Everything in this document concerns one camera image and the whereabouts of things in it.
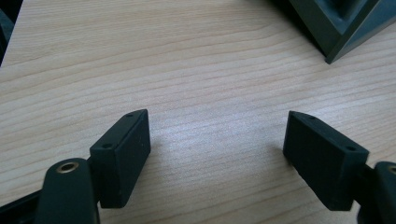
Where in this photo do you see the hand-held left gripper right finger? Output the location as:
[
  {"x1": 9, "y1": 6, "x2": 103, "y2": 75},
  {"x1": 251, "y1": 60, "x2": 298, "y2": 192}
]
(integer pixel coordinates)
[{"x1": 282, "y1": 110, "x2": 371, "y2": 212}]

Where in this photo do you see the dark green plastic box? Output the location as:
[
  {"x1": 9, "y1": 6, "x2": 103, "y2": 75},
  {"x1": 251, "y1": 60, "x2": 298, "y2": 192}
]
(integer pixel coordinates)
[{"x1": 288, "y1": 0, "x2": 396, "y2": 65}]

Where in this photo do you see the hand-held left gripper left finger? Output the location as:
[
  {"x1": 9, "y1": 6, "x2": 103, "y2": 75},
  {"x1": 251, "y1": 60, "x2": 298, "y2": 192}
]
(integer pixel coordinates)
[{"x1": 89, "y1": 108, "x2": 152, "y2": 209}]

